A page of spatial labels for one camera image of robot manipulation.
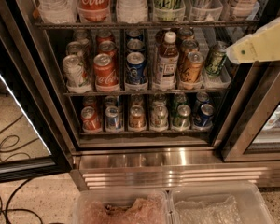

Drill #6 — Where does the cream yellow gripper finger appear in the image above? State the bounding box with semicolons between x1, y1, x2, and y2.
226;17;280;64

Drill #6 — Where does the tall green can top shelf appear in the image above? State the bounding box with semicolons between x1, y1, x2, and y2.
153;0;183;21

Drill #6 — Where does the green can middle shelf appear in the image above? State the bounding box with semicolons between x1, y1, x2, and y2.
204;41;228;77

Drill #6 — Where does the orange can second row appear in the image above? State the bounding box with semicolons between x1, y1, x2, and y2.
180;39;200;61

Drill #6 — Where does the orange can front middle shelf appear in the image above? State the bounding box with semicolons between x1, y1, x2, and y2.
180;51;204;83

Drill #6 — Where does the orange can shelf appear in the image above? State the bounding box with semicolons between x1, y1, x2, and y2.
180;51;204;83
129;105;146;131

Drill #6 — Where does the right glass fridge door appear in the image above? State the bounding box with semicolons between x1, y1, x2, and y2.
221;61;280;162

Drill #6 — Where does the green can bottom shelf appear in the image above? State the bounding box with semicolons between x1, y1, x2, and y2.
173;105;191;131

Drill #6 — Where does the blue can second row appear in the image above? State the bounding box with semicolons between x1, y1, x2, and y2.
126;39;145;54

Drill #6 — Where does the blue Pepsi can front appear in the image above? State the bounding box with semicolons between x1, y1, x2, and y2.
126;52;147;85

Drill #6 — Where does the orange can bottom shelf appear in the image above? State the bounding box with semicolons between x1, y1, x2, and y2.
129;105;146;131

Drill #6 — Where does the red can second row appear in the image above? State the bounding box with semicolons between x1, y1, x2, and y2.
98;40;118;60

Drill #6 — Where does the red Coca-Cola can front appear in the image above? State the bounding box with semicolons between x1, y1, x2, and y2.
93;53;119;92

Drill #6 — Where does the blue white can bottom shelf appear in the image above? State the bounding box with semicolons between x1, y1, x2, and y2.
105;106;122;132

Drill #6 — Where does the white can front middle shelf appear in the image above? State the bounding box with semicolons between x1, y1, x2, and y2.
63;55;91;92

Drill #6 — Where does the red can bottom shelf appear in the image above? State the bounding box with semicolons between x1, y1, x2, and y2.
81;106;101;133

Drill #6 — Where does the white can second row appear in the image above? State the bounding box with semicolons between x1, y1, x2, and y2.
66;41;84;57

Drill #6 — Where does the steel fridge base grille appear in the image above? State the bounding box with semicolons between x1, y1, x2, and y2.
70;148;280;190

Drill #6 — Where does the open glass fridge door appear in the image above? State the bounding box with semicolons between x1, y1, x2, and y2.
0;0;73;183

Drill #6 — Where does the tea bottle white cap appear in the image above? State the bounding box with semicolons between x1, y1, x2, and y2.
155;31;179;85

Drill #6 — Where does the clear water bottle middle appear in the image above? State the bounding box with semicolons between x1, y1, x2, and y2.
116;0;148;23

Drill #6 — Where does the clear water bottle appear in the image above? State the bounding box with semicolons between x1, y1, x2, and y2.
116;0;148;23
38;0;77;24

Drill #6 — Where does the clear bin with bubble wrap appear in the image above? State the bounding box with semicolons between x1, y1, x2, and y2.
169;181;274;224

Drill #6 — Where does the red Coca-Cola bottle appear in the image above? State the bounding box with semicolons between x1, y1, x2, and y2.
78;0;110;21

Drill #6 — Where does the clear water bottle left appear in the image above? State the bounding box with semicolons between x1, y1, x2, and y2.
38;0;77;24

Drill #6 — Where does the clear bin with brown contents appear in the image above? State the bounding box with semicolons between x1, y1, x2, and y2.
72;188;172;224

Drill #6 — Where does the black floor cable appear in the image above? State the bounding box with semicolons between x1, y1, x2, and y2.
0;177;45;224

